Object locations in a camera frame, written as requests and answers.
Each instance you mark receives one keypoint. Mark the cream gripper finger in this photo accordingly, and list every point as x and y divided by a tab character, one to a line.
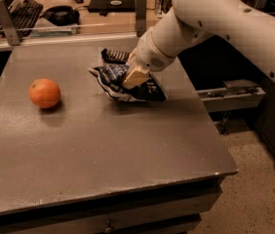
135	76
131	58

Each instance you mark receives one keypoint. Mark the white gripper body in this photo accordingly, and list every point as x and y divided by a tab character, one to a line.
147	57

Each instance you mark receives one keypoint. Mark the blue Kettle chip bag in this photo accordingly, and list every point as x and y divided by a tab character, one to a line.
111	77

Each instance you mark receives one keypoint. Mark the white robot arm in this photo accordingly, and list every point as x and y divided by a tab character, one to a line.
190	22

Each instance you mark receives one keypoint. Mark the black snack bar wrapper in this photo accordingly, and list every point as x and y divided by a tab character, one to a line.
112	56

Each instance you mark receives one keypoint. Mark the black laptop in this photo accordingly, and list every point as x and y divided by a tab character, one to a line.
112	6

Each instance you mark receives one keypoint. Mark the cans on desk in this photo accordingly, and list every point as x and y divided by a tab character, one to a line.
162	7

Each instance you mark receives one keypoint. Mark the black headphones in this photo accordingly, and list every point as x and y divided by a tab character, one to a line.
61	15

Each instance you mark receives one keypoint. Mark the orange fruit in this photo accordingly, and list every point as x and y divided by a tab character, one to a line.
44	93

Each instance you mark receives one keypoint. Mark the grey lower shelf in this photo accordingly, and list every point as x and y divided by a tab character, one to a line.
233	95

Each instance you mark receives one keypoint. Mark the glass partition panel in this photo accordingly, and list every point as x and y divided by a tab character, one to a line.
114	23

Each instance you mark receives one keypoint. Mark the black keyboard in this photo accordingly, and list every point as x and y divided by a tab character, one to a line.
24	16

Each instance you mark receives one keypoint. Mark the metal bracket middle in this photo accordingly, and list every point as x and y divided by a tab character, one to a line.
140	17

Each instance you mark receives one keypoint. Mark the metal bracket left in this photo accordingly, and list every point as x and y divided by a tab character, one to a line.
12	35

